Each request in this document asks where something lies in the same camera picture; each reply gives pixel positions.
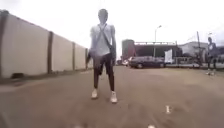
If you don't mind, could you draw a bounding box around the white car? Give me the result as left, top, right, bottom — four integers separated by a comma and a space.
121, 59, 130, 67

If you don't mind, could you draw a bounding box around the dark car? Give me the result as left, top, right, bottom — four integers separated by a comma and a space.
128, 55, 167, 70

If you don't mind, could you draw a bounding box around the street lamp pole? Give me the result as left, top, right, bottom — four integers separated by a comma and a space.
152, 24, 163, 58

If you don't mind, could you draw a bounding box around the brown dirt road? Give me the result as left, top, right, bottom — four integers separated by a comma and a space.
0, 64, 224, 128

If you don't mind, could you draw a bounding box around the white sign board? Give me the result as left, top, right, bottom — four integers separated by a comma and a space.
164, 48, 174, 64

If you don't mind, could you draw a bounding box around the white litter piece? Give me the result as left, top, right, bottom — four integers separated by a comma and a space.
165, 105, 171, 115

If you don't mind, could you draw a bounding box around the pale building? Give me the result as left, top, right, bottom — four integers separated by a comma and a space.
179, 41, 209, 59

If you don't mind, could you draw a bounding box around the pale concrete panel wall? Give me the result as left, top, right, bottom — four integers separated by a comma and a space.
0, 9, 94, 80

